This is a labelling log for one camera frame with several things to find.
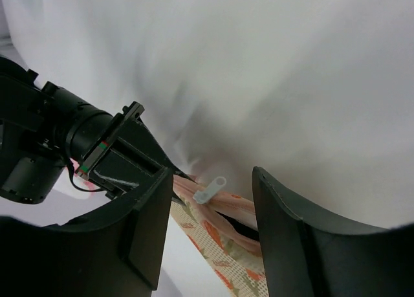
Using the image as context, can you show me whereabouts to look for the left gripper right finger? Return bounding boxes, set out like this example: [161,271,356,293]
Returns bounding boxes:
[252,167,413,296]

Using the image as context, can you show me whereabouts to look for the orange patterned bra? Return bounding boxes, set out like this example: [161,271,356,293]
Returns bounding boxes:
[170,175,269,296]

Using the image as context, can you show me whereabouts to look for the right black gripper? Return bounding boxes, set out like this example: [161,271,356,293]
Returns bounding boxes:
[76,102,190,199]

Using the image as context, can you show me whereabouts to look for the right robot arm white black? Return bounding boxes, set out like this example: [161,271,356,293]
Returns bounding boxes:
[1,58,182,204]

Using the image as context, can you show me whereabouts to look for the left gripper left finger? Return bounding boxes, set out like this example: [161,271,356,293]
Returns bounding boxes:
[1,169,173,296]

